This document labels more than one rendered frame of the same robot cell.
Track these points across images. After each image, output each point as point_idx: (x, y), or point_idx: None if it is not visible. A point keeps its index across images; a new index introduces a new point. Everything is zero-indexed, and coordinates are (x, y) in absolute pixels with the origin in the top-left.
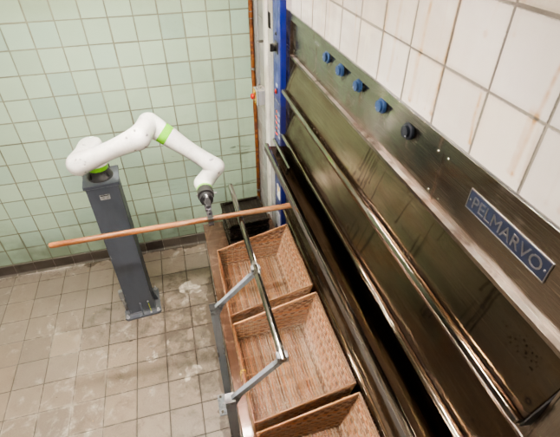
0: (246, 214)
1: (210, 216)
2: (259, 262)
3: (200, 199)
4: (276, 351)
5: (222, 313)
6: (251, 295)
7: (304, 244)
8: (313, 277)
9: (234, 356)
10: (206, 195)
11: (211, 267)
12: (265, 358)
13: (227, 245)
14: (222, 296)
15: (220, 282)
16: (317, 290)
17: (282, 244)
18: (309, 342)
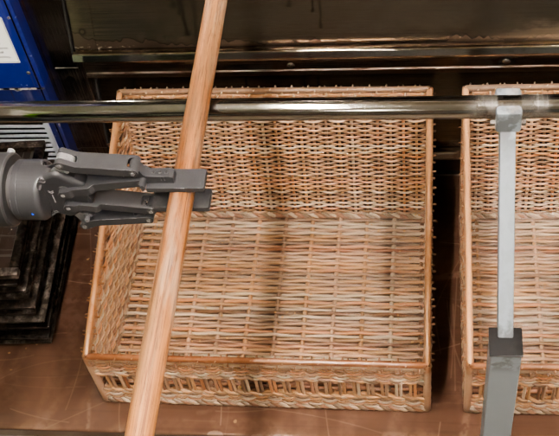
0: (215, 73)
1: (185, 178)
2: (151, 267)
3: (39, 205)
4: (541, 302)
5: (335, 429)
6: (292, 322)
7: (303, 32)
8: (455, 49)
9: (527, 424)
10: (67, 155)
11: (94, 432)
12: None
13: (10, 355)
14: (255, 416)
15: (186, 410)
16: (506, 54)
17: (150, 157)
18: (539, 204)
